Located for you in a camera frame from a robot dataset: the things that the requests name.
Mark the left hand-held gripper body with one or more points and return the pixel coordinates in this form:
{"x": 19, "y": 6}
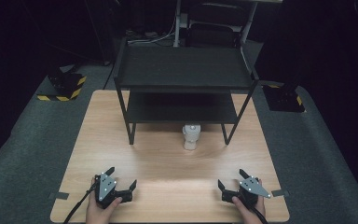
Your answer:
{"x": 106, "y": 187}

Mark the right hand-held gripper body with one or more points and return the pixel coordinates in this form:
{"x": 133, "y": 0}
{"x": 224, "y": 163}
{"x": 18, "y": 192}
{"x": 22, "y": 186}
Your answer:
{"x": 250, "y": 188}

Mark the person's right hand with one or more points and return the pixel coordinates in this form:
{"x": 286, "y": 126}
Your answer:
{"x": 250, "y": 214}

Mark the person's left hand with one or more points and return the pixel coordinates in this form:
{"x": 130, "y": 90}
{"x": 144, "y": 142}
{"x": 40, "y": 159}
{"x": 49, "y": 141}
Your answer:
{"x": 97, "y": 212}

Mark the grey tape strip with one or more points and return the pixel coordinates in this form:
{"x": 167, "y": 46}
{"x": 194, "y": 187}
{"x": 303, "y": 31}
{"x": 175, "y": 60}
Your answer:
{"x": 280, "y": 193}
{"x": 59, "y": 195}

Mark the small white jar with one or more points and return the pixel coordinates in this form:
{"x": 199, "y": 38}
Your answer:
{"x": 191, "y": 137}

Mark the black yellow striped stand base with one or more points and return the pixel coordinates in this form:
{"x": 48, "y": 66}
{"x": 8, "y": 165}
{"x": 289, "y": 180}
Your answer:
{"x": 64, "y": 87}
{"x": 284, "y": 99}

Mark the black two-tier shelf rack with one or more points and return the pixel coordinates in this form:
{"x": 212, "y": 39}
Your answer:
{"x": 183, "y": 68}

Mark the black chair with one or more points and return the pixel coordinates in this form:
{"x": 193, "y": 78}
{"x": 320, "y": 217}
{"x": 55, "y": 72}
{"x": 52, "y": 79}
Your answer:
{"x": 213, "y": 37}

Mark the white desk frame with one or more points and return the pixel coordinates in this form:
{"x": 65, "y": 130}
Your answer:
{"x": 177, "y": 28}

